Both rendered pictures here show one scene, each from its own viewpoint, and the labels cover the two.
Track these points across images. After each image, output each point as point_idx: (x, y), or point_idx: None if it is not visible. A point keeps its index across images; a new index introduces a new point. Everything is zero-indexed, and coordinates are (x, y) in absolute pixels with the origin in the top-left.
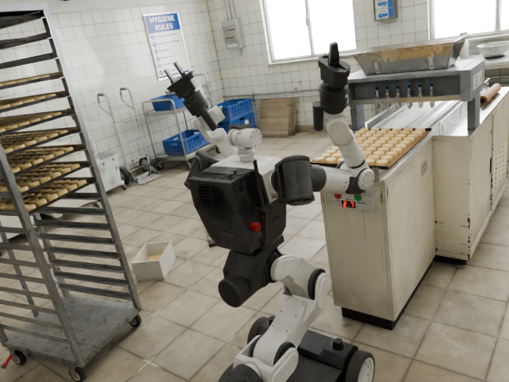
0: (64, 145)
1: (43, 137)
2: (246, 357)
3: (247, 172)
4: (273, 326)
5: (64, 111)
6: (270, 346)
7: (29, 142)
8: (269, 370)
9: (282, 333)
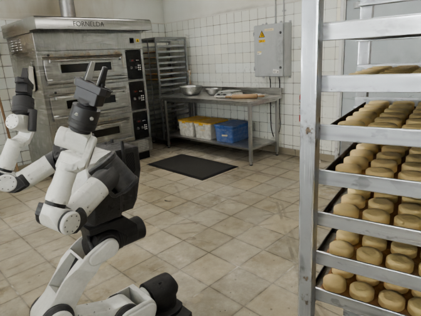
0: (387, 224)
1: (356, 151)
2: (143, 296)
3: (98, 143)
4: (108, 308)
5: (347, 130)
6: (121, 297)
7: (367, 144)
8: (132, 285)
9: (106, 302)
